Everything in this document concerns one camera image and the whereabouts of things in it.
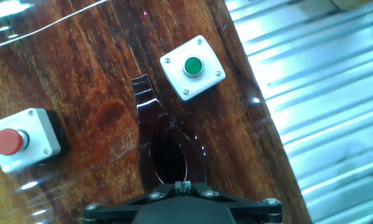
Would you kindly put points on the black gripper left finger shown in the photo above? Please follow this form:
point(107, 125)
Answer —
point(127, 207)

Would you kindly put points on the green push button box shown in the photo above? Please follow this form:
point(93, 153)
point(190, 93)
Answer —
point(192, 66)

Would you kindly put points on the red push button box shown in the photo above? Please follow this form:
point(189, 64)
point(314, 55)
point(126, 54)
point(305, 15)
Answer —
point(36, 137)

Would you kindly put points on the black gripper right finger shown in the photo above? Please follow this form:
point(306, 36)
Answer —
point(245, 207)

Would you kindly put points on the glossy wood pattern mat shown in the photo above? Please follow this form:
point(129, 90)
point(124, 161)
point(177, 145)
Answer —
point(80, 77)

